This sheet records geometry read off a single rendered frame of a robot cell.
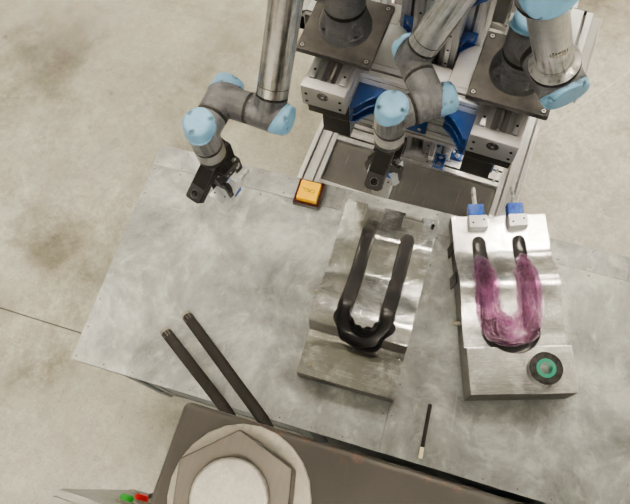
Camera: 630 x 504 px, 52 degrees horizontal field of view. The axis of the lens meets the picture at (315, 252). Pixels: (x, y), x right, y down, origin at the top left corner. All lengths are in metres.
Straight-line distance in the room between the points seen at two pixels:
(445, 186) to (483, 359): 1.08
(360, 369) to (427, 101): 0.69
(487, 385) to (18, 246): 2.13
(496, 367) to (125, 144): 2.04
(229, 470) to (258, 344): 1.32
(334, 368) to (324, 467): 1.18
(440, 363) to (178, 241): 0.83
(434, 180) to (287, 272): 0.97
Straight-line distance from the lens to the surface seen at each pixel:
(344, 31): 1.87
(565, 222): 2.90
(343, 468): 0.54
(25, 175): 3.24
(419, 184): 2.62
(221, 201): 1.80
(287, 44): 1.46
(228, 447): 0.52
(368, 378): 1.71
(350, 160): 2.66
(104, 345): 1.92
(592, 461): 1.85
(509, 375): 1.70
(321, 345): 1.73
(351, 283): 1.74
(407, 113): 1.50
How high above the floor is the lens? 2.55
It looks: 69 degrees down
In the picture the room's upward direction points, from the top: 10 degrees counter-clockwise
